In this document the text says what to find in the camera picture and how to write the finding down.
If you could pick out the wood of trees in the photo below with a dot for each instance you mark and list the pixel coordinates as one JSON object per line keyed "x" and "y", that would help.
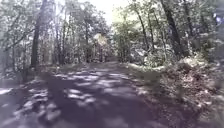
{"x": 60, "y": 33}

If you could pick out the leaf-covered ground verge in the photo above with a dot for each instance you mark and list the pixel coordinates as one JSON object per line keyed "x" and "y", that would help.
{"x": 186, "y": 86}

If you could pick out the grey asphalt path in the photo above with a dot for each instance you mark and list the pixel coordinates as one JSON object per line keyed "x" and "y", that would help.
{"x": 93, "y": 100}

